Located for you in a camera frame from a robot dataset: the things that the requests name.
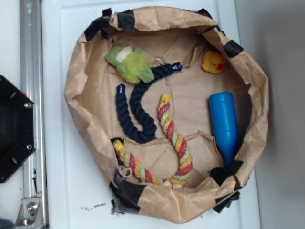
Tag green plush animal toy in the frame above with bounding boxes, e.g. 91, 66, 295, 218
106, 43, 154, 84

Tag brown paper bag basket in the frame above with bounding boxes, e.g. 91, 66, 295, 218
64, 6, 269, 224

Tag blue plastic bottle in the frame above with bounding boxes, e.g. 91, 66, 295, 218
209, 92, 239, 166

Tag yellow rubber duck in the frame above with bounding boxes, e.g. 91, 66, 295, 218
202, 51, 226, 74

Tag white tray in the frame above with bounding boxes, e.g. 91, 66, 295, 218
41, 0, 260, 229

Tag navy blue rope toy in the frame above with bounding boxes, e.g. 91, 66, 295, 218
115, 62, 182, 144

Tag multicolour braided rope toy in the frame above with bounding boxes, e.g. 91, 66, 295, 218
113, 94, 193, 186

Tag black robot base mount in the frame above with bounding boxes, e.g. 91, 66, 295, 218
0, 75, 35, 184

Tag aluminium extrusion rail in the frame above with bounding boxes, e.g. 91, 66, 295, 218
19, 0, 49, 229

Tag metal corner bracket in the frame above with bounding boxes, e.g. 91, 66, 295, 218
15, 197, 45, 229

